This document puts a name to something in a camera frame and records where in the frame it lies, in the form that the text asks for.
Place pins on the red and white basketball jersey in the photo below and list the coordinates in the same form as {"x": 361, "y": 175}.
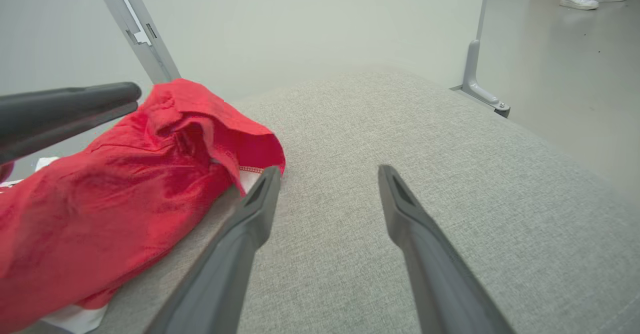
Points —
{"x": 75, "y": 320}

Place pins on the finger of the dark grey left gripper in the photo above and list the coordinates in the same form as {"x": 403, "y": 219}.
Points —
{"x": 55, "y": 114}

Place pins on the grey metal partition post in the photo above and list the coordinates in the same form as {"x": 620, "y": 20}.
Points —
{"x": 142, "y": 34}

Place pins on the red basketball shorts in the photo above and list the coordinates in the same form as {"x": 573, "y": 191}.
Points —
{"x": 125, "y": 184}

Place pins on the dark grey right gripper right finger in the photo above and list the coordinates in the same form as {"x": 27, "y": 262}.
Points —
{"x": 435, "y": 274}

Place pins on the grey partition post with foot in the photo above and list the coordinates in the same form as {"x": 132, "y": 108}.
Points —
{"x": 472, "y": 69}

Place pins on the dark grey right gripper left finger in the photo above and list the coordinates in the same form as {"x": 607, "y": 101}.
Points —
{"x": 225, "y": 264}

